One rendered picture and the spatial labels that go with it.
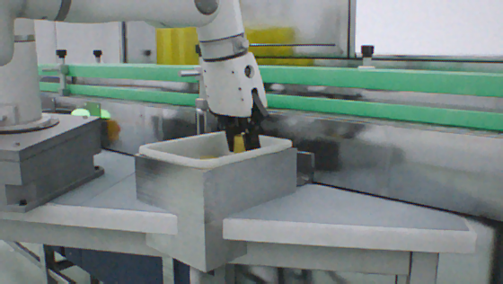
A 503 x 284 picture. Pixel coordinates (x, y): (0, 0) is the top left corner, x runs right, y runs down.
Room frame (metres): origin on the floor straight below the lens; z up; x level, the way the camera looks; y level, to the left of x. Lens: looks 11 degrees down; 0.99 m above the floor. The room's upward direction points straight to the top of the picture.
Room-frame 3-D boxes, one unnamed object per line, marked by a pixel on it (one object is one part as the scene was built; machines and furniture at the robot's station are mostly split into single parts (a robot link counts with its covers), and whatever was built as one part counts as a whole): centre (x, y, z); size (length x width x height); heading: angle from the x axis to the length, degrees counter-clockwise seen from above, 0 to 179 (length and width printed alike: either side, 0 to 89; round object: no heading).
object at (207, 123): (0.93, 0.07, 0.85); 0.09 x 0.04 x 0.07; 138
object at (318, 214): (1.48, 0.33, 0.73); 1.58 x 1.52 x 0.04; 79
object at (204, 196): (0.78, 0.04, 0.79); 0.27 x 0.17 x 0.08; 138
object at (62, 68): (1.28, 0.56, 0.94); 0.07 x 0.04 x 0.13; 138
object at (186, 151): (0.76, 0.06, 0.80); 0.22 x 0.17 x 0.09; 138
